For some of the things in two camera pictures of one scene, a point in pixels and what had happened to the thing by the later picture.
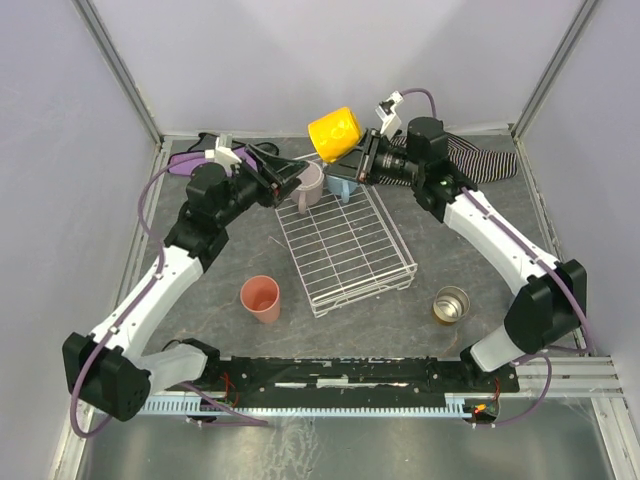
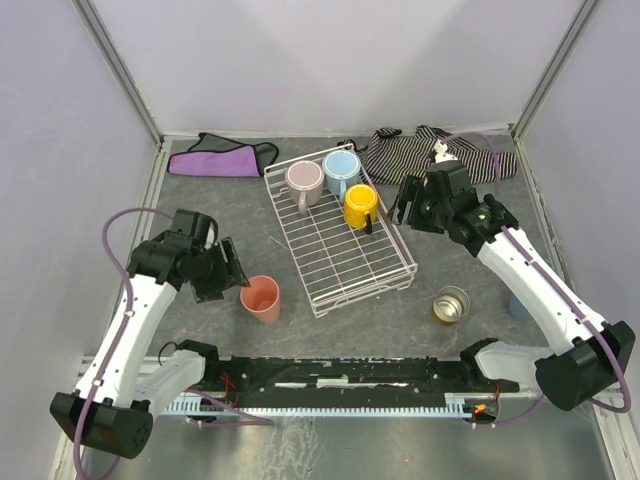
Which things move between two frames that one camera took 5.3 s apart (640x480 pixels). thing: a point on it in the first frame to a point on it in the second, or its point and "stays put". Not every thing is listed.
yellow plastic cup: (336, 134) to (360, 206)
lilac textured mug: (310, 190) stays put
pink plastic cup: (260, 295) stays put
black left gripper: (267, 180) to (220, 270)
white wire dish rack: (345, 253) stays put
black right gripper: (369, 158) to (417, 205)
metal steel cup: (451, 304) stays put
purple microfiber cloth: (182, 163) stays put
